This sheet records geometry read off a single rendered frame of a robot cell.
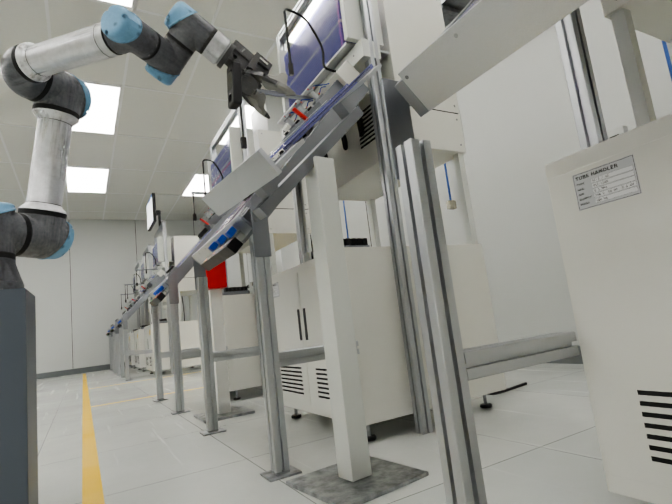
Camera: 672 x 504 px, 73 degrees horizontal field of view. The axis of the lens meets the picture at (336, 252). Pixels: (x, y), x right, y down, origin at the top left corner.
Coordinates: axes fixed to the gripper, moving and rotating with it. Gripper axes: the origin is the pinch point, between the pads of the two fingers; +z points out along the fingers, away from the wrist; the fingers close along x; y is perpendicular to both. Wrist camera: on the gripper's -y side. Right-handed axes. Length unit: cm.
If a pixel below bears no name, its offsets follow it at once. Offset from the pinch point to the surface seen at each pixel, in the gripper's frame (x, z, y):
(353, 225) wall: 240, 167, 144
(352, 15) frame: 10, 8, 64
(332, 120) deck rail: 13.3, 19.6, 21.6
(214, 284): 115, 36, -18
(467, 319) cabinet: 8, 98, -15
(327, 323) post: -6, 35, -49
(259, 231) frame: 12.7, 13.8, -29.2
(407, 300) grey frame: 7, 68, -23
